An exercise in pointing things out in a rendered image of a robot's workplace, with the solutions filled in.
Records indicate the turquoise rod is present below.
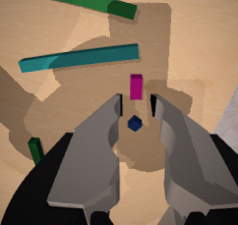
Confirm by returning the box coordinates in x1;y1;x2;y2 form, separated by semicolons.
18;43;140;73

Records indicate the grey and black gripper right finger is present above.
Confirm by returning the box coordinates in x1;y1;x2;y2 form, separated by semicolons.
150;93;238;225

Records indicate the magenta block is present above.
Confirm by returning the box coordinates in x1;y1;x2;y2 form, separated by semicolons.
130;74;143;100

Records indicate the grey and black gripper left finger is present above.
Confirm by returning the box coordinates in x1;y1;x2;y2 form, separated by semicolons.
0;93;123;225

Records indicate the small dark blue cube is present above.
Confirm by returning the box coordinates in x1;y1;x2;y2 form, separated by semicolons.
128;115;143;132

